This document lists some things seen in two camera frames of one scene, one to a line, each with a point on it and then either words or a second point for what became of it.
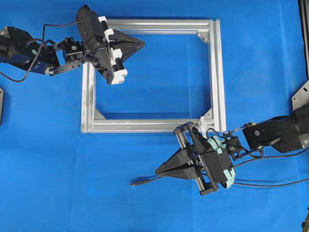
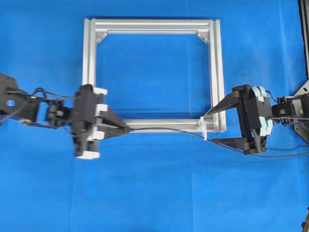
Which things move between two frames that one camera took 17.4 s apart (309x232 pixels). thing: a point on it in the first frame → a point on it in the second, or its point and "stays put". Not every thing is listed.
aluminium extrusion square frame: (216, 122) stays put
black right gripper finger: (189, 171) → (239, 143)
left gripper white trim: (106, 55) → (97, 135)
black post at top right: (303, 7) stays put
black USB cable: (143, 182) → (216, 141)
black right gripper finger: (183, 157) → (230, 101)
